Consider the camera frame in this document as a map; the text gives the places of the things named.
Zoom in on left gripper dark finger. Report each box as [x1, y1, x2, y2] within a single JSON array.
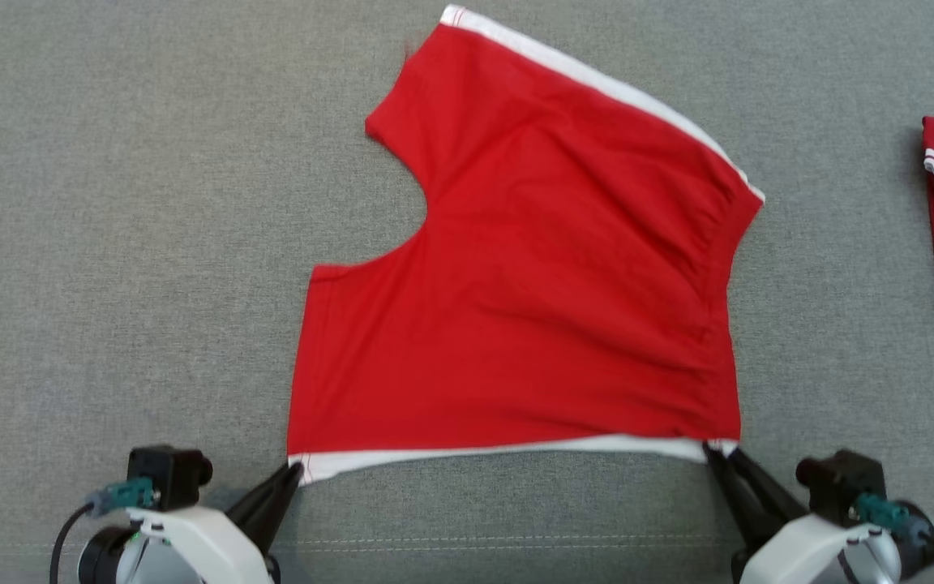
[[226, 462, 300, 533], [241, 463, 305, 557]]

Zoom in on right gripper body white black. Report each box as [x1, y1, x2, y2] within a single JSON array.
[[730, 505, 934, 584]]

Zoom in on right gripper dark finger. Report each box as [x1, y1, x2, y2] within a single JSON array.
[[702, 441, 786, 552], [726, 447, 810, 523]]

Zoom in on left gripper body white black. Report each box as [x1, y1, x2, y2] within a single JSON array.
[[76, 505, 283, 584]]

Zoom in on red shorts with white band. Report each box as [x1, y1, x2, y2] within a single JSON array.
[[286, 3, 766, 487]]

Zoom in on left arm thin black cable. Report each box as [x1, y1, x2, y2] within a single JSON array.
[[49, 503, 96, 584]]

